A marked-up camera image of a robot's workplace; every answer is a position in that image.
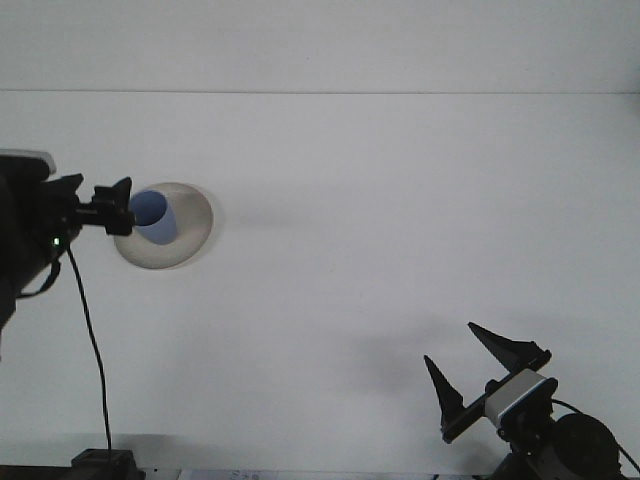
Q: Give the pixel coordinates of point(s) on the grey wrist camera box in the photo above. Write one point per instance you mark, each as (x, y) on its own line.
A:
(40, 161)
(515, 395)

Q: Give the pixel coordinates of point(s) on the pale blue cup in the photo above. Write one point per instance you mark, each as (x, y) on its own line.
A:
(160, 227)

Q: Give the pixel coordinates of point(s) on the pale round plate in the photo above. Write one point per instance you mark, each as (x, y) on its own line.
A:
(190, 240)

